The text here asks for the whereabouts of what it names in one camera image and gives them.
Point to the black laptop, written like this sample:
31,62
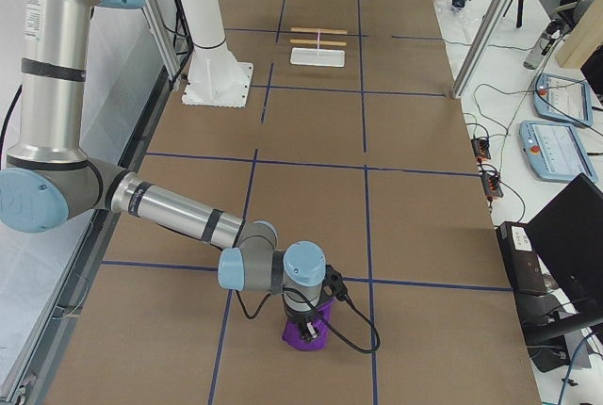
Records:
567,235

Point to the near blue teach pendant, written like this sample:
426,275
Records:
554,151

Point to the white towel rack with wooden bars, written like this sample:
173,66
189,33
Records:
318,52

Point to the blue teach pendant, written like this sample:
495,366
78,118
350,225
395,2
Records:
563,99
554,151

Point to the far orange usb hub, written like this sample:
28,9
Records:
481,148

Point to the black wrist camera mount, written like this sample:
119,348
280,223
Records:
333,284

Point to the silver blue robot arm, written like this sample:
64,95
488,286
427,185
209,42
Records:
49,179

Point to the grey aluminium frame post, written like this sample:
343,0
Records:
472,60

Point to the grey water bottle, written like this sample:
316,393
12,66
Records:
544,43

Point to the far blue teach pendant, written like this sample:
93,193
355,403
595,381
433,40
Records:
563,99

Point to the purple towel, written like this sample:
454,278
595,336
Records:
290,336

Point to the black device with label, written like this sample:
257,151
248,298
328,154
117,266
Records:
520,260

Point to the near orange usb hub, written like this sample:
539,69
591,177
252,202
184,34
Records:
490,179

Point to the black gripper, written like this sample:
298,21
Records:
301,319

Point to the wooden board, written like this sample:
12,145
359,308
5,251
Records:
584,38

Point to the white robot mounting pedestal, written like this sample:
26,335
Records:
214,77

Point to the orange usb hub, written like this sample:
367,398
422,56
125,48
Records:
490,179
481,148

